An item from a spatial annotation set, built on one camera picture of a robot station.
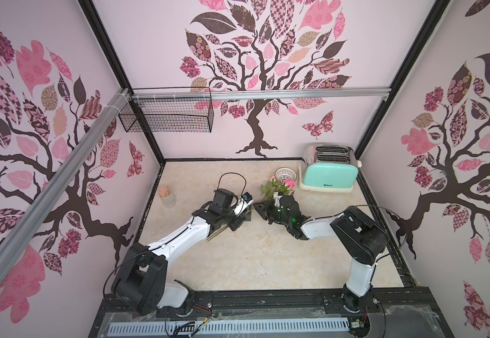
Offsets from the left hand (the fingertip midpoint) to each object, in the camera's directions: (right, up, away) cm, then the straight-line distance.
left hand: (241, 217), depth 86 cm
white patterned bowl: (+22, +19, +24) cm, 38 cm away
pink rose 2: (+13, +12, +11) cm, 21 cm away
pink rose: (+20, +12, +8) cm, 25 cm away
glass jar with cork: (-35, +7, +9) cm, 37 cm away
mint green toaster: (+41, +22, +11) cm, 48 cm away
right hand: (+4, +6, +2) cm, 7 cm away
